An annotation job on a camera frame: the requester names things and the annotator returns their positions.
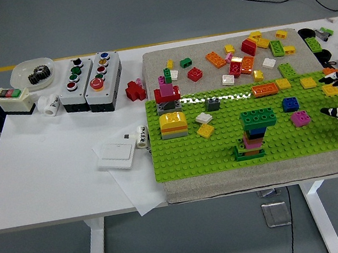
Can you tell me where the magenta square brick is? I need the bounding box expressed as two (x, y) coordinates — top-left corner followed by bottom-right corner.
(289, 108), (312, 129)

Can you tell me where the blue square brick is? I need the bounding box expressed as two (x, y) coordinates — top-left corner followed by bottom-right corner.
(280, 95), (301, 114)

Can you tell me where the yellow square brick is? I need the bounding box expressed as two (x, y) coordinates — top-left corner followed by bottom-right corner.
(274, 77), (293, 92)
(321, 82), (338, 99)
(299, 76), (318, 91)
(195, 122), (217, 141)

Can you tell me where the green long flat brick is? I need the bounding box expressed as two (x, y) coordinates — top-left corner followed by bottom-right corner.
(277, 60), (300, 81)

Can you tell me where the white sloped brick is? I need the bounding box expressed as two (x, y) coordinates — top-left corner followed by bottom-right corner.
(261, 56), (278, 70)
(194, 110), (214, 126)

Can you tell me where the orange long brick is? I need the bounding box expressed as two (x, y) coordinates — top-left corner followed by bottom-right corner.
(204, 49), (228, 71)
(250, 81), (280, 99)

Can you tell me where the dark green wide brick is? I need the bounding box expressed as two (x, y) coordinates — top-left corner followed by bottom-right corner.
(239, 106), (278, 133)

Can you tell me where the dark blue flat brick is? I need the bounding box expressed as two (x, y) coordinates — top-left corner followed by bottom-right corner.
(249, 126), (269, 138)

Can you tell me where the orange square brick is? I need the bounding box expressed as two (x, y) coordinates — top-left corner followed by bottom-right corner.
(237, 54), (257, 77)

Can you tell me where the large red brick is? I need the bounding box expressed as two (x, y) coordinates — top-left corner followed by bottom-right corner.
(239, 37), (258, 58)

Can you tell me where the pink sloped brick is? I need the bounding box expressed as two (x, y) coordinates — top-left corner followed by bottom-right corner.
(242, 133), (266, 151)

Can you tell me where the red square brick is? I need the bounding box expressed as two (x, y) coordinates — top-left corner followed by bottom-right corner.
(186, 66), (205, 84)
(227, 59), (245, 79)

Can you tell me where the white square brick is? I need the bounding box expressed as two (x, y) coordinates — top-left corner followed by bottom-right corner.
(220, 73), (237, 88)

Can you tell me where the dark grey square brick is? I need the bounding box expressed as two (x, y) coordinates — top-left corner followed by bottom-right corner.
(204, 96), (223, 114)

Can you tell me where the red cross-shaped brick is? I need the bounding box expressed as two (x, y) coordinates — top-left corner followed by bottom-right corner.
(123, 78), (148, 104)

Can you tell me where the small green brick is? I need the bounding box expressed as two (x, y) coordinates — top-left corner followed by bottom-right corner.
(179, 56), (194, 69)

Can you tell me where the red wide brick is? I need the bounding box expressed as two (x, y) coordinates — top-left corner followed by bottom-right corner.
(153, 85), (183, 105)

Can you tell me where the yellow domed brick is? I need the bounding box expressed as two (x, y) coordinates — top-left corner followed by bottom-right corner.
(157, 110), (188, 131)

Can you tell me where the green narrow tall brick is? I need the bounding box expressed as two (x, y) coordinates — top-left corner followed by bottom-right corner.
(163, 67), (173, 85)

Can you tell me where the grey arch brick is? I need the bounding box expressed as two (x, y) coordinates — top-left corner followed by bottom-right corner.
(156, 97), (184, 117)

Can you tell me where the orange flat plate brick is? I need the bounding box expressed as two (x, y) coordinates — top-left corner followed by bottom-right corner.
(159, 124), (189, 135)

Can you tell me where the pink tall brick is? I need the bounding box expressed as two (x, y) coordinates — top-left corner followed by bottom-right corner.
(158, 81), (176, 98)

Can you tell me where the grey flat plate brick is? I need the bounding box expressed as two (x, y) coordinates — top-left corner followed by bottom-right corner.
(161, 129), (189, 141)

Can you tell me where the small orange piece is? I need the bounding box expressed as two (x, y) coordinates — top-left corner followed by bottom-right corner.
(322, 65), (338, 76)

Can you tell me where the grey and green tool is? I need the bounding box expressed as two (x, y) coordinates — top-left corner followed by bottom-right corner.
(313, 25), (336, 44)

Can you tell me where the white plastic dish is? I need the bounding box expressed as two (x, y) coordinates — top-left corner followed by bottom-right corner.
(7, 56), (59, 95)

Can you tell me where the black gear stack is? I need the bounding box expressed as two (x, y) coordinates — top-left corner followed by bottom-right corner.
(26, 64), (54, 86)

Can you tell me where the white pipe tee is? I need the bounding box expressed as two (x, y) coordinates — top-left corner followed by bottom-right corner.
(35, 92), (63, 119)

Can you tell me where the grey four-button box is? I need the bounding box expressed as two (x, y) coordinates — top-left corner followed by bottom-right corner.
(52, 55), (101, 115)

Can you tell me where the grey emergency stop box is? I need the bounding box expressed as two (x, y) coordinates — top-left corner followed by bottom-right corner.
(78, 49), (130, 117)

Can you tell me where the metal floor plate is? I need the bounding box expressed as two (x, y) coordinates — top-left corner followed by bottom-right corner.
(260, 199), (293, 230)

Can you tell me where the green studded baseplate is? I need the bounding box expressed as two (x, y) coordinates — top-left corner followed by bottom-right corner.
(141, 67), (338, 184)

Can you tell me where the white labelled pipe fitting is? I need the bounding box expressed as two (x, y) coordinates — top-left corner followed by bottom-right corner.
(121, 123), (151, 152)

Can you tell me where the white paper sheet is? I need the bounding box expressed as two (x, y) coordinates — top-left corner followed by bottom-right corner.
(90, 128), (171, 223)

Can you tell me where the beige switch box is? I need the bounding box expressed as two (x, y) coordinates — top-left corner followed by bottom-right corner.
(0, 83), (39, 120)

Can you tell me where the black hanging cable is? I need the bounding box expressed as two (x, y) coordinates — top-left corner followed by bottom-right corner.
(278, 184), (300, 253)

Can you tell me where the green square frame brick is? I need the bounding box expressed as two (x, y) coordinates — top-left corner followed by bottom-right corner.
(232, 140), (271, 163)

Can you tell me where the small metal bracket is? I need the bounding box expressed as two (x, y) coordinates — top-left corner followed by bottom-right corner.
(257, 187), (282, 199)

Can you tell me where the white wall switch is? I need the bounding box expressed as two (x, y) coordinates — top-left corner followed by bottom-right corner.
(93, 138), (140, 174)

